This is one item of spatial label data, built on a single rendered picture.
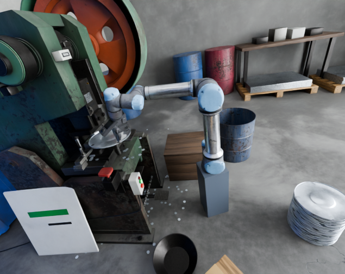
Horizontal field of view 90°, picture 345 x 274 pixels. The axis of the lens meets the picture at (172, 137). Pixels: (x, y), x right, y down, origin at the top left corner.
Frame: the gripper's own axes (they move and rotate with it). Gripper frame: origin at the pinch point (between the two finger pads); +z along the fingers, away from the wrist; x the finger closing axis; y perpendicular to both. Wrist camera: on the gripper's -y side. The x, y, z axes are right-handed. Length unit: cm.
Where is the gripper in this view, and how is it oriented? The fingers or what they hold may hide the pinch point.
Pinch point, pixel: (118, 141)
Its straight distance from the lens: 114.2
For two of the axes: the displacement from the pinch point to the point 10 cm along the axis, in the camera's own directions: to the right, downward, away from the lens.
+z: -0.6, 7.0, 7.1
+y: 7.4, -4.5, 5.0
